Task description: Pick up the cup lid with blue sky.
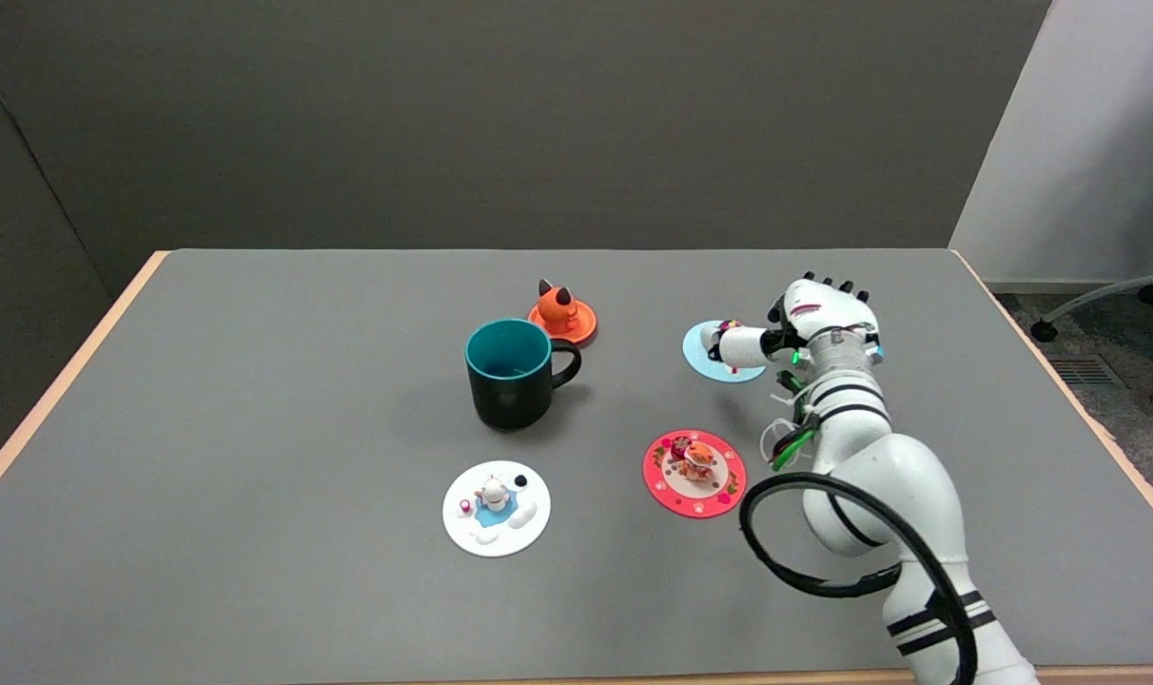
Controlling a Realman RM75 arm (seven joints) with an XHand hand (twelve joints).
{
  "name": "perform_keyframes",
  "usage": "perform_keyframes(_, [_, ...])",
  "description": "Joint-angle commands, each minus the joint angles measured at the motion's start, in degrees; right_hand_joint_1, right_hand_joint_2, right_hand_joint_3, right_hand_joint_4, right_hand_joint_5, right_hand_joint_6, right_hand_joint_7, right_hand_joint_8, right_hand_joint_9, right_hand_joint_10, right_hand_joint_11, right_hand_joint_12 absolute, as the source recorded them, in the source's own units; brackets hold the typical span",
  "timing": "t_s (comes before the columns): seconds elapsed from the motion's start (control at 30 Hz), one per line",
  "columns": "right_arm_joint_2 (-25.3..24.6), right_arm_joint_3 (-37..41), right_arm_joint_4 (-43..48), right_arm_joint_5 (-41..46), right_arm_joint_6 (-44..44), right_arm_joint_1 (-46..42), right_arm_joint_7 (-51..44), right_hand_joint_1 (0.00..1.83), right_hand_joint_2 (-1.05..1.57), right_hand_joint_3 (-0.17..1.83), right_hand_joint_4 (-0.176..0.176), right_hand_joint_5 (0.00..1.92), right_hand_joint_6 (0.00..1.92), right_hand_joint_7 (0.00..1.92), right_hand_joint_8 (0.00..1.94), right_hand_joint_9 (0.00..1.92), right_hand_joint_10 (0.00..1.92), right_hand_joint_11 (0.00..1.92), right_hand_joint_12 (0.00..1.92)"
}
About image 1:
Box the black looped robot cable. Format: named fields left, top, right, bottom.
left=739, top=472, right=979, bottom=685

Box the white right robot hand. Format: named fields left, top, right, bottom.
left=708, top=272, right=882, bottom=369

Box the red cat cup lid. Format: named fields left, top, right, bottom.
left=642, top=429, right=748, bottom=519

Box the orange cat cup lid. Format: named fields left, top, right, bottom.
left=527, top=279, right=598, bottom=346

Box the light blue rainbow cup lid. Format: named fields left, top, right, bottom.
left=682, top=320, right=769, bottom=384

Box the floor vent grille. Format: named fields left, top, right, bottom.
left=1051, top=356, right=1126, bottom=387

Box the black mug blue interior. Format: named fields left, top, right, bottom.
left=464, top=318, right=583, bottom=431

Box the white cat cup lid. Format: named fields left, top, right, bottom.
left=442, top=460, right=552, bottom=558

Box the grey office chair base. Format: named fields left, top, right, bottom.
left=1030, top=213, right=1153, bottom=344

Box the green and white cable bundle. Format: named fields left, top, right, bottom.
left=761, top=369, right=822, bottom=474

